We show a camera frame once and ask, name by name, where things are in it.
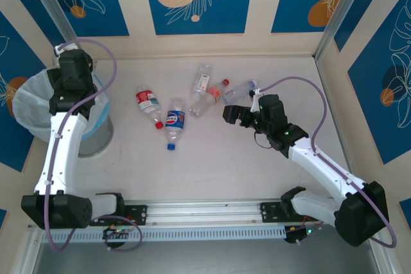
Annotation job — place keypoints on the small clear bottle blue cap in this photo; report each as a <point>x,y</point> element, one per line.
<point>237,92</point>

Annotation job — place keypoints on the blue label bottle blue cap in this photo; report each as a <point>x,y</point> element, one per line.
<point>175,120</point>

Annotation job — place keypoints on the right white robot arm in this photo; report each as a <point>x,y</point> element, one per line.
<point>321,165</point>

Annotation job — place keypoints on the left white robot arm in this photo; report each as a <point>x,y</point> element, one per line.
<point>61,152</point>

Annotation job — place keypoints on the bin with white bag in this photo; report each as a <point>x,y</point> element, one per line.
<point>29,100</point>

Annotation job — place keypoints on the grey metal bin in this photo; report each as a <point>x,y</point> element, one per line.
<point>99,139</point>

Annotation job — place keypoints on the clear bottle pink label red cap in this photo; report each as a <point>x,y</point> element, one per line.
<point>200,105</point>

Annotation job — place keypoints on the clear bottle white orange label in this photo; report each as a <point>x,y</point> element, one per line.
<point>202,80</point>

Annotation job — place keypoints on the base controller board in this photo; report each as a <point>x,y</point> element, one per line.
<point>117,231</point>
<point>297,235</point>

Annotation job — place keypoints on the aluminium frame post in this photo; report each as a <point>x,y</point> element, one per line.
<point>343,7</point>
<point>54,7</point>

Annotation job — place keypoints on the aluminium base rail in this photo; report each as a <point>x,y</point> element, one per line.
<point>205,211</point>

